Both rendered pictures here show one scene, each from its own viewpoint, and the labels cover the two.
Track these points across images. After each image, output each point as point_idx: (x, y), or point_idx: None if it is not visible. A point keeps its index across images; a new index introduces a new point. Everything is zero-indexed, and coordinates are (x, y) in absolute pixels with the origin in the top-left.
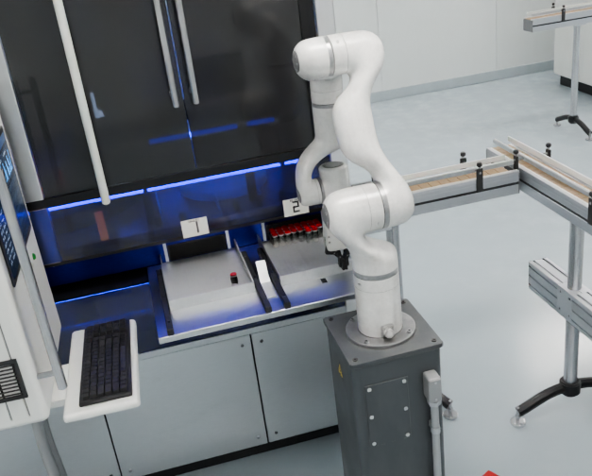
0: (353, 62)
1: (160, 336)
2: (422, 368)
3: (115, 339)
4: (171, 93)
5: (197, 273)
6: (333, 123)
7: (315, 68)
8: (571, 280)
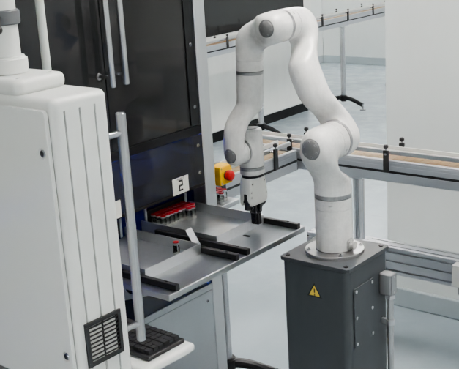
0: (304, 28)
1: (169, 293)
2: (378, 270)
3: None
4: (111, 73)
5: (122, 256)
6: (296, 76)
7: (285, 32)
8: (359, 230)
